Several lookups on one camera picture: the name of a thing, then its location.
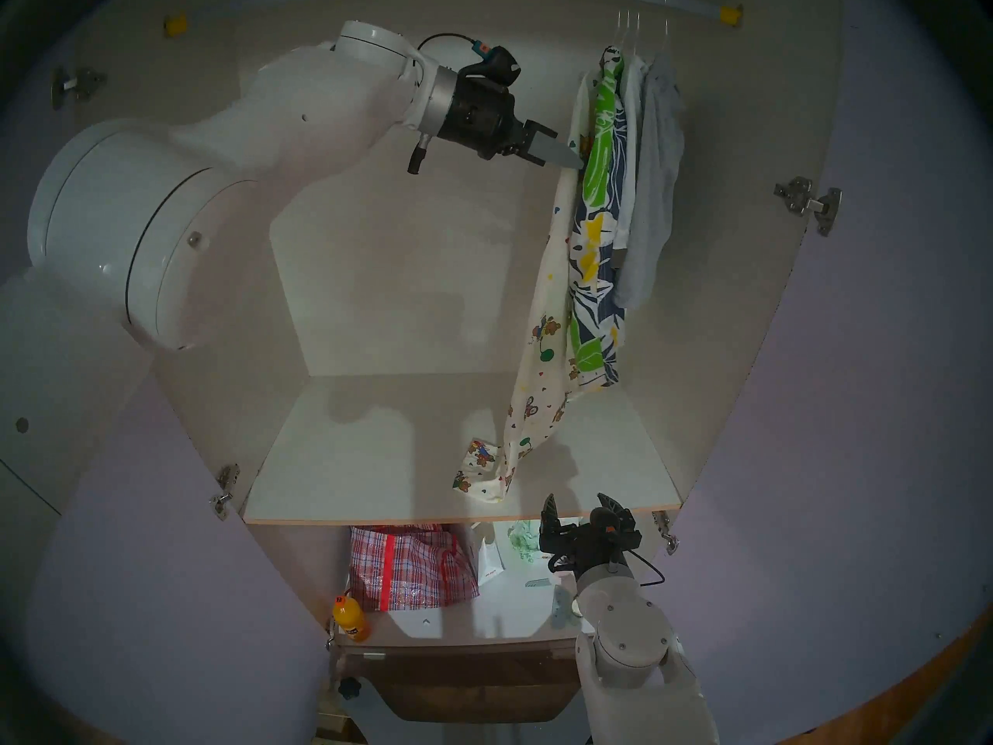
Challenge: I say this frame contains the teddy bear print pants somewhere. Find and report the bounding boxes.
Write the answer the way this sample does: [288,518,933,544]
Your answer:
[452,72,598,504]

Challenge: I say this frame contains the red plaid woven bag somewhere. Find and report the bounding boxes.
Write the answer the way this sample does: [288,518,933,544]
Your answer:
[348,525,480,612]

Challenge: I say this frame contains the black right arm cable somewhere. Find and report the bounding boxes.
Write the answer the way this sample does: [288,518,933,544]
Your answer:
[627,549,666,589]

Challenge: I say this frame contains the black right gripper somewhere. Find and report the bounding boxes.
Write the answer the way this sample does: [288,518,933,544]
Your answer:
[541,493,642,573]

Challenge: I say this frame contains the green plastic bag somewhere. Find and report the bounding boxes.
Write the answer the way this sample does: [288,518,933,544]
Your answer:
[508,521,544,570]

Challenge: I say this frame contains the white long sleeve shirt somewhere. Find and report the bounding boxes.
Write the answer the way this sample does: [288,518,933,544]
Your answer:
[613,53,649,251]

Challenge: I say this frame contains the grey robot torso frame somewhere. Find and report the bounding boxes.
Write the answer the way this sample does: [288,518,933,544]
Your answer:
[341,677,598,745]

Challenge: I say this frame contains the grey shirt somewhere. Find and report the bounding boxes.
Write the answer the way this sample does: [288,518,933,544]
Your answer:
[613,53,687,311]

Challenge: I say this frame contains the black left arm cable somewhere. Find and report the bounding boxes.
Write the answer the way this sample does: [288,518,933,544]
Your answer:
[408,33,486,176]

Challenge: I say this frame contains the white paper bag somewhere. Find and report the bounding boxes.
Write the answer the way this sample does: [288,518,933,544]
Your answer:
[469,523,505,585]

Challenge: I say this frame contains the orange bottle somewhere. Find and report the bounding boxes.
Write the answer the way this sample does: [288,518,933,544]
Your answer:
[332,592,372,643]

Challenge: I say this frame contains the green navy floral pants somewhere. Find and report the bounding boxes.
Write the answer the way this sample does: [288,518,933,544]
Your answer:
[568,47,628,389]

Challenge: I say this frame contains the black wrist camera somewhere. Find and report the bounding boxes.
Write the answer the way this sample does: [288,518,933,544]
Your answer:
[458,43,522,89]
[590,508,638,546]

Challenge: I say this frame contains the white drawer unit board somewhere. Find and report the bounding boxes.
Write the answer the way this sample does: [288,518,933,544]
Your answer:
[330,522,583,650]

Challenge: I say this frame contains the lavender wardrobe door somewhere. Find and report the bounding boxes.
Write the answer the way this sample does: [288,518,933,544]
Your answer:
[667,0,993,736]
[0,22,330,745]

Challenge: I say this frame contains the white wardrobe cabinet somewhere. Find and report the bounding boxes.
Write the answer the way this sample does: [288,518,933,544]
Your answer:
[74,0,846,659]

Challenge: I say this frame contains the brown wooden drawer front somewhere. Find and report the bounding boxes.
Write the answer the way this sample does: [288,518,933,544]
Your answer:
[334,641,583,722]

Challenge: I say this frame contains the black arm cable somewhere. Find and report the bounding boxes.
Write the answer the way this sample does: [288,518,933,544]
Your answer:
[627,549,666,589]
[408,33,486,176]

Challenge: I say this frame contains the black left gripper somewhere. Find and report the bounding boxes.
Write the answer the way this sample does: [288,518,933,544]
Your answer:
[437,73,585,170]

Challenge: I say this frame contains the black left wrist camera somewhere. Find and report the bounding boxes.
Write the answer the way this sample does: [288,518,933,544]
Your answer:
[458,43,522,89]

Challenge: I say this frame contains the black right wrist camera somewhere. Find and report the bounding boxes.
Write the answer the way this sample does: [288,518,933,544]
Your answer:
[590,508,638,546]

